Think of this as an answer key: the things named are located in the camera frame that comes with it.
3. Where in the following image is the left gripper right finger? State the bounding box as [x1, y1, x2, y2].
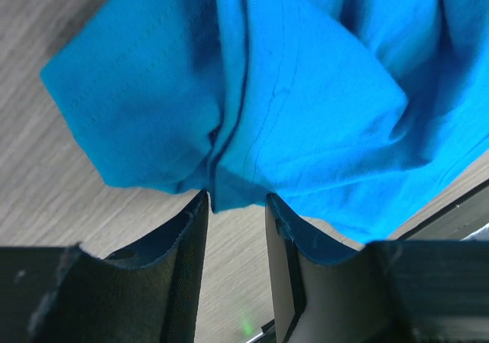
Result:
[265, 194, 488, 342]

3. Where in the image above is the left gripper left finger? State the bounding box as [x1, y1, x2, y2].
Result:
[1, 192, 209, 342]

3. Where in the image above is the blue t shirt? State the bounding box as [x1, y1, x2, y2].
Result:
[40, 0, 488, 243]

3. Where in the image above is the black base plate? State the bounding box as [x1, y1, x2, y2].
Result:
[391, 180, 488, 240]

